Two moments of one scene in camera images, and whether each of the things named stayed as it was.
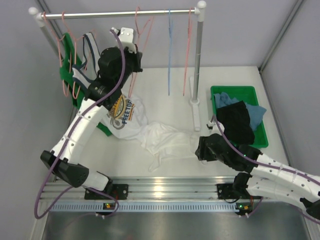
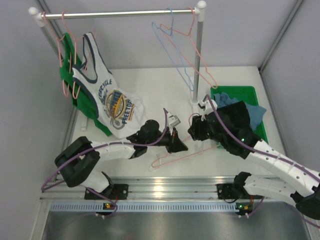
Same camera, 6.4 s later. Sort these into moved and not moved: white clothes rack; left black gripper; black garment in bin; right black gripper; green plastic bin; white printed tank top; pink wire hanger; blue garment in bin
Moved: pink wire hanger; right black gripper; left black gripper
Not moved: white printed tank top; blue garment in bin; green plastic bin; white clothes rack; black garment in bin
